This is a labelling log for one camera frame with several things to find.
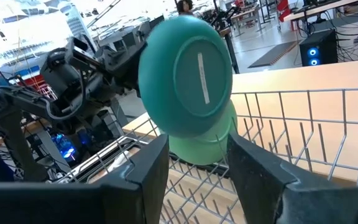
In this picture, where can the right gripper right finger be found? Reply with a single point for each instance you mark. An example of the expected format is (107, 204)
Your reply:
(291, 202)

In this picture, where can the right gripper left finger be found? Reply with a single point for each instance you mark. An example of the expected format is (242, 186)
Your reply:
(73, 202)

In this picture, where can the teal bowl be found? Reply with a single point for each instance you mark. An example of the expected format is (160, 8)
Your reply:
(185, 77)

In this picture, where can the light green bowl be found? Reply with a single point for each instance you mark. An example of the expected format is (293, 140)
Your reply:
(204, 149)

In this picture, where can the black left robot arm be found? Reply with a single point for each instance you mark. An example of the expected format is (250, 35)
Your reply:
(14, 102)

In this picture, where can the blue-lit computer case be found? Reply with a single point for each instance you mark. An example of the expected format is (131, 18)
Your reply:
(64, 146)

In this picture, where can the white striped dish towel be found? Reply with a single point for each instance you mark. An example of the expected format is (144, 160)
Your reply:
(118, 161)

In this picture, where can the light wooden desk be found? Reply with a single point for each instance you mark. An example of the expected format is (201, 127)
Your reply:
(306, 74)

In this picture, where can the black floor mat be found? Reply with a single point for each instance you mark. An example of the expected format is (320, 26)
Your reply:
(272, 54)

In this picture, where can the black computer tower blue lights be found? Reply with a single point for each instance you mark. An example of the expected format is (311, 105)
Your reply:
(319, 46)

